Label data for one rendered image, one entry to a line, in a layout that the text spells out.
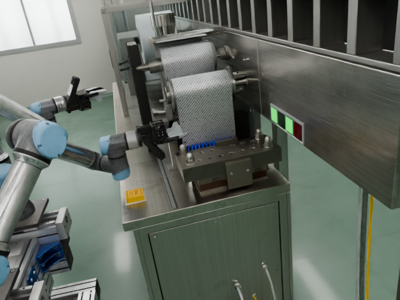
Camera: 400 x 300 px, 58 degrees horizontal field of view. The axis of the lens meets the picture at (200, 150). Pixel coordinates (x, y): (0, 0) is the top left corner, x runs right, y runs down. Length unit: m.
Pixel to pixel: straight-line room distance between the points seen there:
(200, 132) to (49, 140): 0.62
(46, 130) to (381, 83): 0.93
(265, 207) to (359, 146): 0.64
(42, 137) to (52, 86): 6.01
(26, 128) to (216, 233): 0.79
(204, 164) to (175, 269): 0.45
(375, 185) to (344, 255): 1.64
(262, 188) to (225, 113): 0.35
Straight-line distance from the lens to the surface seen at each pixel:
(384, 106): 0.84
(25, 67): 7.21
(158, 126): 1.48
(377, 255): 2.58
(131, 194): 1.48
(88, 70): 7.08
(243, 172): 1.41
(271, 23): 1.31
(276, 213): 1.52
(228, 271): 1.61
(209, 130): 1.54
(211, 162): 1.38
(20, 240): 1.83
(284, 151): 1.87
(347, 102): 0.95
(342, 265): 2.47
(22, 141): 1.24
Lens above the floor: 1.64
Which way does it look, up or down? 24 degrees down
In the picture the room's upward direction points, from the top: 8 degrees counter-clockwise
